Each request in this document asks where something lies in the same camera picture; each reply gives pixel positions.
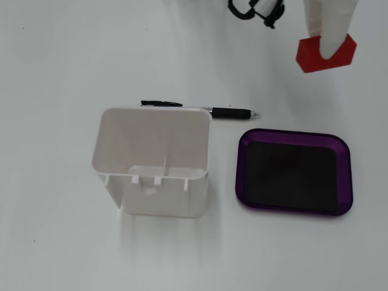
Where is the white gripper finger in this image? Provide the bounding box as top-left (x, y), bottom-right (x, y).
top-left (303, 0), bottom-right (323, 39)
top-left (320, 0), bottom-right (356, 60)

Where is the white plastic container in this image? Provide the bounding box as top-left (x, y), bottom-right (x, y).
top-left (91, 106), bottom-right (212, 219)

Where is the black clear ballpoint pen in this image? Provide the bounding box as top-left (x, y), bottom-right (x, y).
top-left (140, 100), bottom-right (262, 121)

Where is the red cube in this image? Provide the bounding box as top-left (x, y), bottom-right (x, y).
top-left (295, 33), bottom-right (358, 73)

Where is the purple tray black pad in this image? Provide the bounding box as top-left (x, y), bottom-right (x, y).
top-left (235, 128), bottom-right (354, 217)

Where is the servo wire bundle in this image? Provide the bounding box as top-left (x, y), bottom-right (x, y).
top-left (227, 0), bottom-right (285, 30)

